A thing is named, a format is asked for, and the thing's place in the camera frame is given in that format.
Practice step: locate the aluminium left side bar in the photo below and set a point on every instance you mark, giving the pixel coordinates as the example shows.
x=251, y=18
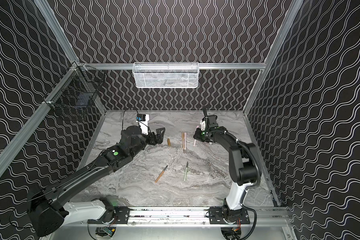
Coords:
x=20, y=139

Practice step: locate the aluminium corner post left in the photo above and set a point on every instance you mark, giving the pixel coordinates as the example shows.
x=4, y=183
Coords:
x=53, y=23

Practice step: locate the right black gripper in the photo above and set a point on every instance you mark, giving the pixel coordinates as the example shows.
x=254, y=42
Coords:
x=211, y=123

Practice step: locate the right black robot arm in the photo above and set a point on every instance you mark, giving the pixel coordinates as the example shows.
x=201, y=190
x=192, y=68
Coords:
x=244, y=168

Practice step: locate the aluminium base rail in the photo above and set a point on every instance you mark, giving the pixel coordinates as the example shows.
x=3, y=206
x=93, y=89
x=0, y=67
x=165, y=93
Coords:
x=195, y=217

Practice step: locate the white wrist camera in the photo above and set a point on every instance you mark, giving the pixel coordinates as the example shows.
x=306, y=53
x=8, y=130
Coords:
x=142, y=120
x=203, y=124

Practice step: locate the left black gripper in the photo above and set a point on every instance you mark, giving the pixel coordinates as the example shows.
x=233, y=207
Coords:
x=155, y=137

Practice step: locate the aluminium corner post right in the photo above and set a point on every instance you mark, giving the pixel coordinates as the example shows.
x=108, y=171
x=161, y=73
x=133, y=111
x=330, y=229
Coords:
x=276, y=46

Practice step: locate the aluminium corner post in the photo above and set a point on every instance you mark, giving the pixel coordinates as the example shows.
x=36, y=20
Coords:
x=53, y=23
x=276, y=46

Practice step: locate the aluminium horizontal back bar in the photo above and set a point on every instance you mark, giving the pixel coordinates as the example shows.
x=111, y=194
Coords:
x=172, y=66

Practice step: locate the brown pen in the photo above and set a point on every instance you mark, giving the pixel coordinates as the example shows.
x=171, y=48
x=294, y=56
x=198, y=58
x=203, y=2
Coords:
x=161, y=174

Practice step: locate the white wire mesh basket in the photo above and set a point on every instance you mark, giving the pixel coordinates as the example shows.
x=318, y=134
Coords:
x=165, y=78

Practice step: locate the black wire basket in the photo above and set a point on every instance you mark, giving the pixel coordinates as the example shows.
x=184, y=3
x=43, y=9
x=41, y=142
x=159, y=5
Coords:
x=75, y=101

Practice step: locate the white pen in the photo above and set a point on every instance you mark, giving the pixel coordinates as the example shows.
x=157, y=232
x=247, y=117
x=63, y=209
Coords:
x=185, y=140

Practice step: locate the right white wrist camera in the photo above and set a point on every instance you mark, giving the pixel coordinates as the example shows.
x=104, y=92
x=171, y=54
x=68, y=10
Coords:
x=203, y=124

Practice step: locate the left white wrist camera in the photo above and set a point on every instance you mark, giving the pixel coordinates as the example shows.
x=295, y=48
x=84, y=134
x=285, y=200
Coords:
x=142, y=120

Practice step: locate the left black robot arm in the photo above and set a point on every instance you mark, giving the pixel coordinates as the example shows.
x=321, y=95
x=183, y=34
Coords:
x=45, y=205

